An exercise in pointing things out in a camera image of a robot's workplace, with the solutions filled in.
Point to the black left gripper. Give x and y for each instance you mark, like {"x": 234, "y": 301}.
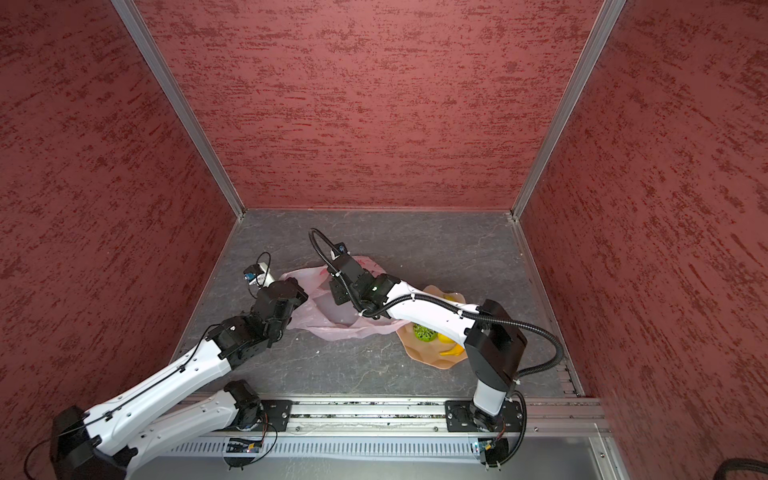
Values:
{"x": 301, "y": 296}

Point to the aluminium corner post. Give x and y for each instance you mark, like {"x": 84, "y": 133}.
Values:
{"x": 602, "y": 28}
{"x": 135, "y": 25}

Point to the right aluminium corner post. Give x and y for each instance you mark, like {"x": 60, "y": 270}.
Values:
{"x": 602, "y": 28}

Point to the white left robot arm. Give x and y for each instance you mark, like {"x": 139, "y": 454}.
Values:
{"x": 113, "y": 439}

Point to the yellow fake lemon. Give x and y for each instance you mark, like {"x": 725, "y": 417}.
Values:
{"x": 445, "y": 339}

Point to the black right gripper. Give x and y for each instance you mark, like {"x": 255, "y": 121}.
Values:
{"x": 337, "y": 286}

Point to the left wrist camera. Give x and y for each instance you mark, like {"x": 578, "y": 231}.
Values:
{"x": 258, "y": 276}

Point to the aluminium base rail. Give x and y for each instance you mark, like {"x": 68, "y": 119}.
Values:
{"x": 404, "y": 438}

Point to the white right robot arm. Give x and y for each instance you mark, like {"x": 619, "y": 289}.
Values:
{"x": 493, "y": 346}

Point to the pink wavy bowl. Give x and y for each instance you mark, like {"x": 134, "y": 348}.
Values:
{"x": 432, "y": 348}

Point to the yellow fake banana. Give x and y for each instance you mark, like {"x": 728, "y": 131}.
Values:
{"x": 455, "y": 351}

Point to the green fake fruit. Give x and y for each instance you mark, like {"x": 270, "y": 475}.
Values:
{"x": 424, "y": 334}

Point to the left aluminium corner post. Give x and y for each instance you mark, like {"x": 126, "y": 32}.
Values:
{"x": 135, "y": 25}

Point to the pink plastic bag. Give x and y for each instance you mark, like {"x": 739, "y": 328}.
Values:
{"x": 322, "y": 317}

